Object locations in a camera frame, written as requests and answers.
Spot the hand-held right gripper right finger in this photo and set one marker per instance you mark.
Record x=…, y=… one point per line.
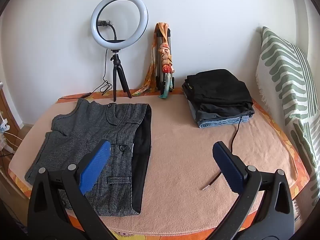
x=231, y=170

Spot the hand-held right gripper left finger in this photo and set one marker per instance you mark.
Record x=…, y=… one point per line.
x=94, y=166

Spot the grey tweed pants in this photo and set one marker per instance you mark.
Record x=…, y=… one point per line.
x=100, y=140

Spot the dark grey folded pants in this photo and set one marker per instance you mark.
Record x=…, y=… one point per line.
x=220, y=111

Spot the black folded pants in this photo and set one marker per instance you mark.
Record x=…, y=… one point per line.
x=220, y=86

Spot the peach blanket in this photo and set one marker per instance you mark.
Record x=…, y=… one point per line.
x=190, y=155

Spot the blue folded jeans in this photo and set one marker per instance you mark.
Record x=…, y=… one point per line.
x=225, y=122

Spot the black mini tripod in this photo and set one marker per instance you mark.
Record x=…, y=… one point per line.
x=117, y=76

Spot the green striped white pillow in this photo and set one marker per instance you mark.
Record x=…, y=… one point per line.
x=290, y=90

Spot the folded silver tripod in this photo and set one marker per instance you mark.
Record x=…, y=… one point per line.
x=163, y=62

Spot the folded tripod with orange scarf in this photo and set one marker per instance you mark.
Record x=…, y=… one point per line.
x=163, y=52

